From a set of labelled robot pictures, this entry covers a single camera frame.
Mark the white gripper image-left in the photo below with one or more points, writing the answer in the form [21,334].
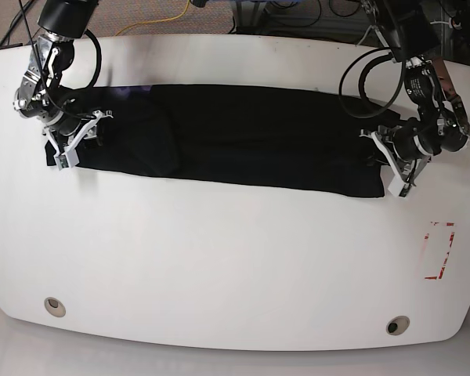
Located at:
[87,131]

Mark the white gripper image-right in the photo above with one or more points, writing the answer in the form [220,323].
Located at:
[405,154]

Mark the black t-shirt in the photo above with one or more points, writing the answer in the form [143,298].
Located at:
[246,135]

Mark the red tape rectangle marking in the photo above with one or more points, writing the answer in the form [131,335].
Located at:
[438,244]

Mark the wrist camera board image-left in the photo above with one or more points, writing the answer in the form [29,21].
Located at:
[61,162]

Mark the right table cable grommet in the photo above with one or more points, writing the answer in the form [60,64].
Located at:
[398,325]

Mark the table cable grommet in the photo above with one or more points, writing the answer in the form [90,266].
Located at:
[398,325]
[55,307]

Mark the left table cable grommet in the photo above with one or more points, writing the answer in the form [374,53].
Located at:
[55,307]

